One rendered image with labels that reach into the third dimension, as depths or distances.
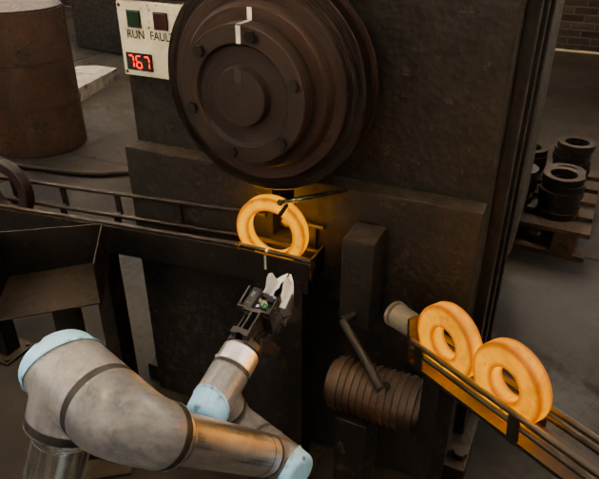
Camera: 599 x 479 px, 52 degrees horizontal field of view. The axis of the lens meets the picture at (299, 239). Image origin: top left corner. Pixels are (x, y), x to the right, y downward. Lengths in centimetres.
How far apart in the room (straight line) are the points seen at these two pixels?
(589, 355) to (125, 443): 195
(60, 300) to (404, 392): 85
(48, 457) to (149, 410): 19
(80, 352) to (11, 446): 128
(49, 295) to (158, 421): 86
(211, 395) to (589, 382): 157
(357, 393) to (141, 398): 67
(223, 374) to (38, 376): 35
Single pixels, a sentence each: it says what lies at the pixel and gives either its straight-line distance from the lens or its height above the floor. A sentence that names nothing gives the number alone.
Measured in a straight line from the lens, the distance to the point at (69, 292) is 164.
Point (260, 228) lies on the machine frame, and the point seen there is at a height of 71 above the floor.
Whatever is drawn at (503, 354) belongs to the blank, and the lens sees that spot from 113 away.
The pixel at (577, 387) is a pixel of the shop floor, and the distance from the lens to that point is 235.
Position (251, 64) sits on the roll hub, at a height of 118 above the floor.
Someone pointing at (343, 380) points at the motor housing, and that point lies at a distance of 141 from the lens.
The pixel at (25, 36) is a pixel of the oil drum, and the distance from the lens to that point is 406.
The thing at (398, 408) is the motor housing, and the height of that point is 50.
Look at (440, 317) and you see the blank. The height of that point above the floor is 76.
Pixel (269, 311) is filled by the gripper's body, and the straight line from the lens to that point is 118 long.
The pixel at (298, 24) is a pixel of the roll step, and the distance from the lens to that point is 124.
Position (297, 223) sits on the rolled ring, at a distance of 144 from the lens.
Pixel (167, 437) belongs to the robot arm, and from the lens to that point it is 86.
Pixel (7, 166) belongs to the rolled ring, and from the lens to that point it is 200.
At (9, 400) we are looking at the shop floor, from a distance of 232.
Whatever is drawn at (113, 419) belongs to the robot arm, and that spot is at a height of 90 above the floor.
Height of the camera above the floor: 147
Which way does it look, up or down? 30 degrees down
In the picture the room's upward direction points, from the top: straight up
